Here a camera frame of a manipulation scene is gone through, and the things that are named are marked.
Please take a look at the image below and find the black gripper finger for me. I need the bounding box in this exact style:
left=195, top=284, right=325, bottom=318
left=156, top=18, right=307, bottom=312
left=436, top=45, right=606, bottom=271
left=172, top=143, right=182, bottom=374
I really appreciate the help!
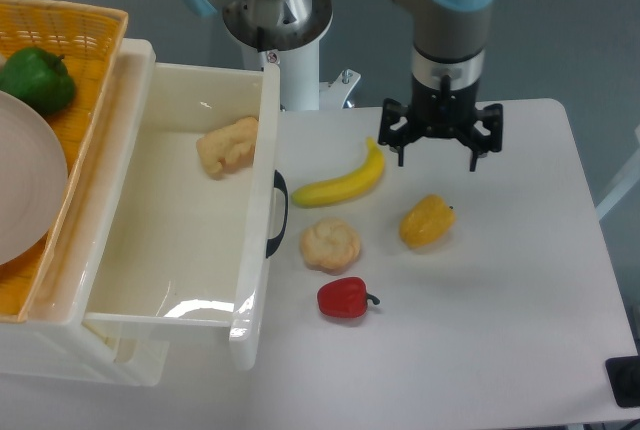
left=378, top=98, right=423, bottom=166
left=457, top=103, right=503, bottom=172

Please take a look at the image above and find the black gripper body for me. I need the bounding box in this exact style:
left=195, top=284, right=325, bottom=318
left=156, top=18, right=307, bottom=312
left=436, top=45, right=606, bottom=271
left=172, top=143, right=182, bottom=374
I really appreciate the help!
left=402, top=76, right=481, bottom=141

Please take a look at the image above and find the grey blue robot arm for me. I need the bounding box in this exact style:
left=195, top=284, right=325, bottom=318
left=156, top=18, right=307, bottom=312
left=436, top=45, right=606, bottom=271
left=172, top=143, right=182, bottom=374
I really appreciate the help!
left=183, top=0, right=503, bottom=158

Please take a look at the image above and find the beige bread in drawer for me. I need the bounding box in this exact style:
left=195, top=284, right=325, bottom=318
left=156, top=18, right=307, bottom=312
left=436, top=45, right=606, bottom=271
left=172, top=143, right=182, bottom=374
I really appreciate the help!
left=196, top=117, right=259, bottom=178

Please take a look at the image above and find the white drawer cabinet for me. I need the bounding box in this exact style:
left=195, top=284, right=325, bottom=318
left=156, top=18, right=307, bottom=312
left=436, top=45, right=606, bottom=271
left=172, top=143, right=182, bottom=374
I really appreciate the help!
left=1, top=39, right=168, bottom=386

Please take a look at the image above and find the yellow bell pepper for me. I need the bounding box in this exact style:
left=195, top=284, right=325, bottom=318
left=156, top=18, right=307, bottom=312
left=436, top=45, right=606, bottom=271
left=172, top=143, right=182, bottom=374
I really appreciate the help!
left=399, top=194, right=457, bottom=249

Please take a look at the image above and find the yellow banana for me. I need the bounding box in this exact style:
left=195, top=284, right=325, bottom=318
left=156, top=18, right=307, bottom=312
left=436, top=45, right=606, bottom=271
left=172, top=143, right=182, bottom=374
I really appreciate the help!
left=291, top=137, right=385, bottom=208

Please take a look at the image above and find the round bread roll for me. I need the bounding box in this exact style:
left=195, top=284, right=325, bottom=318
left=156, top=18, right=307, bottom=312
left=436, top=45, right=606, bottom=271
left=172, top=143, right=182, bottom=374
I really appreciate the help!
left=299, top=218, right=361, bottom=275

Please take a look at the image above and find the red bell pepper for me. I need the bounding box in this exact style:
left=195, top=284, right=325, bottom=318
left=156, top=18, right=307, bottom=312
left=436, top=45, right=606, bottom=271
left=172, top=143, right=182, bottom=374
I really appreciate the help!
left=316, top=277, right=381, bottom=319

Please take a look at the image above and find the black device at edge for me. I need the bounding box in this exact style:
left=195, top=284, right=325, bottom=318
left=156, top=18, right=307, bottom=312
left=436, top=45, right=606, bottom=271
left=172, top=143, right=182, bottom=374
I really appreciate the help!
left=605, top=356, right=640, bottom=408

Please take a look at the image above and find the orange plastic basket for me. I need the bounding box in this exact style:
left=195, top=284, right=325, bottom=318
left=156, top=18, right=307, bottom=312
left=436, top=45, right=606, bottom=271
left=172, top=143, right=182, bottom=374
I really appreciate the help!
left=1, top=0, right=129, bottom=324

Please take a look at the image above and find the beige round plate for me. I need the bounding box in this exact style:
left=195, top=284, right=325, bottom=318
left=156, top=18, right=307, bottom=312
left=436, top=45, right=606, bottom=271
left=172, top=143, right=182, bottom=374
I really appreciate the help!
left=1, top=93, right=68, bottom=264

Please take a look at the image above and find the green bell pepper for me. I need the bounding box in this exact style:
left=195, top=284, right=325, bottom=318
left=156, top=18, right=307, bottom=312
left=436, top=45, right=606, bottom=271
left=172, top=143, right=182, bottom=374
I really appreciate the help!
left=1, top=47, right=76, bottom=116

